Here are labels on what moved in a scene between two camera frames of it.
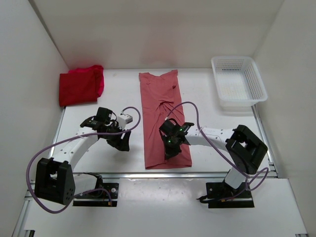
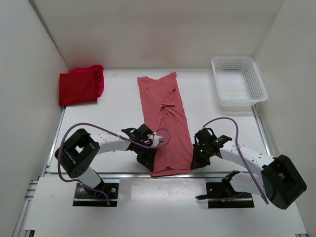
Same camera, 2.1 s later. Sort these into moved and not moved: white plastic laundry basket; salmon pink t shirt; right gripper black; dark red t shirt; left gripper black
Moved: salmon pink t shirt; right gripper black; left gripper black
Not moved: dark red t shirt; white plastic laundry basket
